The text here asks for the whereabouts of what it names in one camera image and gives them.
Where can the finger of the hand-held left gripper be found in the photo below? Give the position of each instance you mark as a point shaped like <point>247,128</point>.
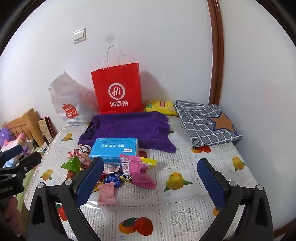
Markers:
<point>27,163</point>
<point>11,151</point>

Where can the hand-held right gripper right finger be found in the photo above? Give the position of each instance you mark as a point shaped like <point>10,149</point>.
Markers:
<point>211,183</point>

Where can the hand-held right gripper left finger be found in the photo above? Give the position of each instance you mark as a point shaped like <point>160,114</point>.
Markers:
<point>90,183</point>

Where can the small pink snack packet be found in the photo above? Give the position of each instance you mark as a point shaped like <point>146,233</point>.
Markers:
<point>106,193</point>

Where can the blue candy packet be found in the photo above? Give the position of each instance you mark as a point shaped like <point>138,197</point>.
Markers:
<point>113,179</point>

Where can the green snack packet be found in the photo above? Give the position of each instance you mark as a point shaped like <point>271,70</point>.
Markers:
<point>72,164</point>

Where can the white red lychee packet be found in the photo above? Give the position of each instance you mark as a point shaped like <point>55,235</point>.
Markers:
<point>83,150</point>
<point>111,168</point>

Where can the large pink snack packet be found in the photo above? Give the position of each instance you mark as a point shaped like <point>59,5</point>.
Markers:
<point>138,173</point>

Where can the person's left hand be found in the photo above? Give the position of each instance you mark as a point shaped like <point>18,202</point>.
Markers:
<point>12,215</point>

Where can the pink white plush toy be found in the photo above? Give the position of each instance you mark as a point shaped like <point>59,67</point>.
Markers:
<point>18,139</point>

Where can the purple plush toy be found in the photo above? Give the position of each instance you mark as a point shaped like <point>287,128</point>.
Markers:
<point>4,136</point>

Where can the fruit print tablecloth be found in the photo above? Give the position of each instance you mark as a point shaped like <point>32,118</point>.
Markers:
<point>185,208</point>

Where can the framed picture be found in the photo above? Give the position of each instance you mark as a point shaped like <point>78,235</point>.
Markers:
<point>46,129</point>

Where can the blue tissue pack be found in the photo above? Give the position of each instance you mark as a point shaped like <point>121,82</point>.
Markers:
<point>113,148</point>

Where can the grey checked cloth with star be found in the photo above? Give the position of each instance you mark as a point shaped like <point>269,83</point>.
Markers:
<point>201,125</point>

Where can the purple towel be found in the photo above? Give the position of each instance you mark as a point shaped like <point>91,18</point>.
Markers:
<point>129,126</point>

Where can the white plastic bag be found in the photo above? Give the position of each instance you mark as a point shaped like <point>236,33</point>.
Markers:
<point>67,97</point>

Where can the yellow chips bag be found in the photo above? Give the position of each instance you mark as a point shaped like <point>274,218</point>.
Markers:
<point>159,106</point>

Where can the red paper bag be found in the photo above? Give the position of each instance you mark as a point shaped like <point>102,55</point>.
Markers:
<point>115,81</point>

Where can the wooden door frame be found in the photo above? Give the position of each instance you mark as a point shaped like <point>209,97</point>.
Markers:
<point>216,58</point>

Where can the white light switch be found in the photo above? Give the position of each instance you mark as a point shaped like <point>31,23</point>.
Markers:
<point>79,35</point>

